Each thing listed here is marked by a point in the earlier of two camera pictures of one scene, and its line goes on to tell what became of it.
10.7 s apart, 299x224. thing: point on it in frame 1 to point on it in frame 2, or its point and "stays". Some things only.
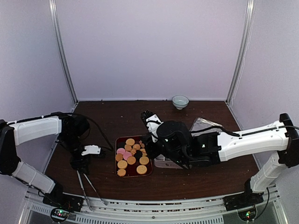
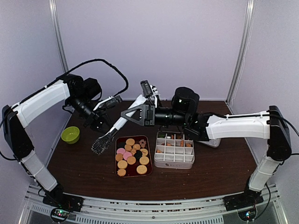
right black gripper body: (152, 153) to (150, 117)
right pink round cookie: (126, 155) stays
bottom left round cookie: (121, 172) stays
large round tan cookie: (141, 169) stays
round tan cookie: (122, 164) stays
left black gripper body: (74, 161) to (92, 119)
